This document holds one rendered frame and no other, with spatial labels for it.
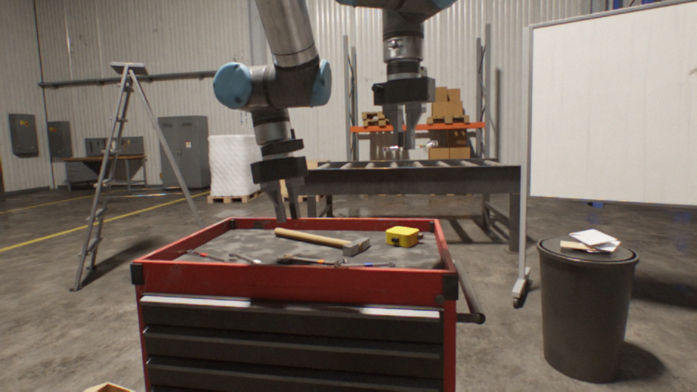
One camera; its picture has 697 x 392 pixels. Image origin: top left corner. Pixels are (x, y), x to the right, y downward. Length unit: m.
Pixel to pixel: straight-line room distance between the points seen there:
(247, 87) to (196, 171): 8.97
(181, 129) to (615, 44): 8.84
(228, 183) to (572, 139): 6.08
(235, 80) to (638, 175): 2.56
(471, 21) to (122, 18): 8.95
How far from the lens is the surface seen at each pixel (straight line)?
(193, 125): 9.66
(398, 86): 0.80
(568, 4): 9.74
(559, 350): 2.25
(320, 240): 1.05
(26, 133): 12.73
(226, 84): 0.77
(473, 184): 3.84
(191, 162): 9.74
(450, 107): 7.64
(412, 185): 3.76
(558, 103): 2.87
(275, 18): 0.67
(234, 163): 7.36
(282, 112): 0.87
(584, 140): 2.85
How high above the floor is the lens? 1.21
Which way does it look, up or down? 6 degrees down
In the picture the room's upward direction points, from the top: 2 degrees counter-clockwise
